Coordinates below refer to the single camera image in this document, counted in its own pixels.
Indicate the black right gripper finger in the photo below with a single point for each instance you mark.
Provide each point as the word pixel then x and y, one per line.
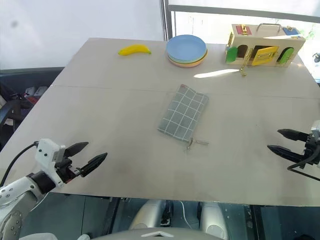
pixel 293 134
pixel 285 152

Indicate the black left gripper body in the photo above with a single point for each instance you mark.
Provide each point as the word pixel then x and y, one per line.
pixel 65 170

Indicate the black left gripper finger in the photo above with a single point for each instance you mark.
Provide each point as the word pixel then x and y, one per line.
pixel 94 162
pixel 76 148

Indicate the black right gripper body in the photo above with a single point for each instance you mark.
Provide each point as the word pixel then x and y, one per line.
pixel 310 150

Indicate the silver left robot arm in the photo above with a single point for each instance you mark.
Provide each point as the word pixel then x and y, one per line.
pixel 15 193

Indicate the grey checkered cloth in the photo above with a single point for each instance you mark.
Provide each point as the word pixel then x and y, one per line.
pixel 182 112

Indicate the black table leg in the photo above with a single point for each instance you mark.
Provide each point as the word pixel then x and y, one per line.
pixel 111 217
pixel 256 222

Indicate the small boxes clutter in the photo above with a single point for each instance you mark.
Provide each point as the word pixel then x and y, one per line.
pixel 35 93

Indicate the wooden lock box with doors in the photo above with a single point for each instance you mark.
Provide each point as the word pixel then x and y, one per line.
pixel 265 41

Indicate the grey robot torso cover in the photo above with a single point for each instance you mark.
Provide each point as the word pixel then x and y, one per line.
pixel 160 235

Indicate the silver rounded shell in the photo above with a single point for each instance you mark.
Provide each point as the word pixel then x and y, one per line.
pixel 213 220

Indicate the yellow toy banana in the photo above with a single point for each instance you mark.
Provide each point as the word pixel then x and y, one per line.
pixel 135 49

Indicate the yellow plastic plate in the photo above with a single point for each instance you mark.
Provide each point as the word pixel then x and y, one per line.
pixel 203 59

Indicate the green plastic plate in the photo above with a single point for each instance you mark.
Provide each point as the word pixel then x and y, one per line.
pixel 203 57

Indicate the pink plastic plate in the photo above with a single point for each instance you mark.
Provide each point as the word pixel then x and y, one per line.
pixel 186 65

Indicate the blue plastic plate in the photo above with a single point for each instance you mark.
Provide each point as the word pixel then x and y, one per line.
pixel 186 46

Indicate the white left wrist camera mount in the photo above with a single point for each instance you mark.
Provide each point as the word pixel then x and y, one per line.
pixel 45 152

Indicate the grey window frame post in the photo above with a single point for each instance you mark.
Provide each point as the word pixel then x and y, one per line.
pixel 167 20

